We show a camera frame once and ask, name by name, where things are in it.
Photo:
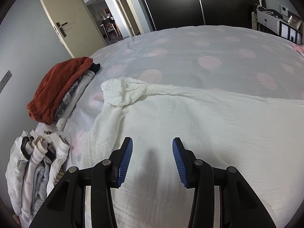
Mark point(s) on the black sliding wardrobe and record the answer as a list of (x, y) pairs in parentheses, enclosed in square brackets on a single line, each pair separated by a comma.
[(165, 14)]

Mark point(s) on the beige room door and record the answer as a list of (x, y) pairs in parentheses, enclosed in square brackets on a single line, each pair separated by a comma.
[(74, 26)]

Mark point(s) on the picture frame on nightstand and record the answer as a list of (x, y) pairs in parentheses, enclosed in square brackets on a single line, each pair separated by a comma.
[(294, 21)]

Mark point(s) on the grey polka dot bedsheet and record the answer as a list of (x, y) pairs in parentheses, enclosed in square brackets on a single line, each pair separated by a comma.
[(218, 58)]

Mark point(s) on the white nightstand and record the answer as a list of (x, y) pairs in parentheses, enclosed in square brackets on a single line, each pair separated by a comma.
[(269, 21)]

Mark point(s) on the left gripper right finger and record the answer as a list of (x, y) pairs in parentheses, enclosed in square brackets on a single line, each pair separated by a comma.
[(239, 204)]

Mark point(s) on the white muslin blanket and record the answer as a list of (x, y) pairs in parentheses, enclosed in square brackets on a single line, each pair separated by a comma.
[(261, 137)]

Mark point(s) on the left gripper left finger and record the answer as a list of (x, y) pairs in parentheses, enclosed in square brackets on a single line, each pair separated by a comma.
[(65, 205)]

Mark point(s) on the light pink printed pillow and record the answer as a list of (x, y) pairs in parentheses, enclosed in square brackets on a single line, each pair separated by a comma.
[(299, 48)]

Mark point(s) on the grey wall switch plate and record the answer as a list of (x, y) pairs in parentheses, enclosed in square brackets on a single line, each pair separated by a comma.
[(5, 79)]

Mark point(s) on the folded grey white clothes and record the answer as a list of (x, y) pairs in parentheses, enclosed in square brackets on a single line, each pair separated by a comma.
[(72, 96)]

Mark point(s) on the rust red folded sweater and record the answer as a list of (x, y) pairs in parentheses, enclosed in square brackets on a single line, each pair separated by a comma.
[(53, 88)]

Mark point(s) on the white folded clothes pile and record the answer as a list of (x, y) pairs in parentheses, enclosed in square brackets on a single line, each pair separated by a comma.
[(34, 168)]

